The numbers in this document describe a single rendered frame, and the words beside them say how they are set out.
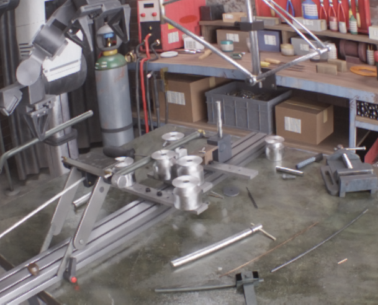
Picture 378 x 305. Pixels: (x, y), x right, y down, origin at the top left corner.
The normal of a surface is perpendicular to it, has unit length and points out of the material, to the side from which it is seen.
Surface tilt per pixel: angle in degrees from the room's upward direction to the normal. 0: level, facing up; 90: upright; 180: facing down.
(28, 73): 90
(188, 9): 90
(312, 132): 89
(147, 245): 0
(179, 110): 89
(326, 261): 0
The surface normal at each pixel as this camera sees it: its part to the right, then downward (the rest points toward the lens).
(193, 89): 0.76, 0.18
